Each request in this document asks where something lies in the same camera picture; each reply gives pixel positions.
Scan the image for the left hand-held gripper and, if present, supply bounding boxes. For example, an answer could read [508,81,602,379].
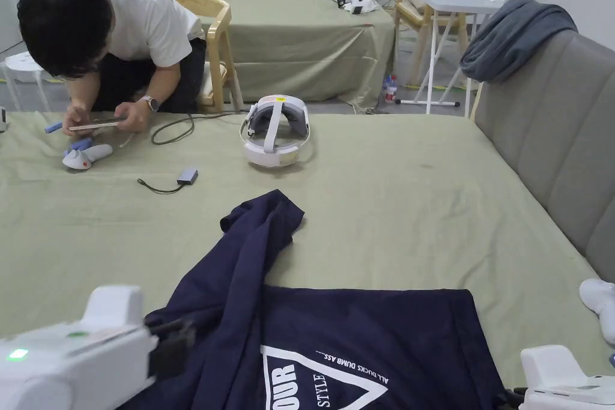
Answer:
[0,285,199,410]

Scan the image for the long black cable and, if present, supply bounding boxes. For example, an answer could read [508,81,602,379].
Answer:
[151,111,242,146]

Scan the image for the dark blue printed shirt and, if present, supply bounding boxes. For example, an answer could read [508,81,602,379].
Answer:
[143,188,511,410]

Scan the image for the grey adapter with short cable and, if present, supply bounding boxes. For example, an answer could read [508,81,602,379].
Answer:
[137,167,201,194]

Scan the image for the white round stool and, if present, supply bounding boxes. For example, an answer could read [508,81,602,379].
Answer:
[4,51,55,113]

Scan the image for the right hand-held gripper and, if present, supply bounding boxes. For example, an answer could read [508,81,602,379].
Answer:
[504,345,615,410]

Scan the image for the grey garment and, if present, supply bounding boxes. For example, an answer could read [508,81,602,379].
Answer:
[459,0,578,84]

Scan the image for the wooden chair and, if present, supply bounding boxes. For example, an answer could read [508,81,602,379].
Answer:
[394,0,492,90]
[170,0,244,114]

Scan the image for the bed with pale green sheet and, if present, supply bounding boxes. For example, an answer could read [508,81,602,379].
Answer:
[0,109,615,410]
[162,0,398,109]

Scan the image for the white headset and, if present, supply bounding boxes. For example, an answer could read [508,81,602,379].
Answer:
[239,95,316,170]

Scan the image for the white and blue hand controller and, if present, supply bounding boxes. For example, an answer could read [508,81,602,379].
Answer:
[62,138,114,173]

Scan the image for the grey padded headboard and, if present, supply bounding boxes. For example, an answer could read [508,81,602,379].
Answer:
[473,28,615,286]

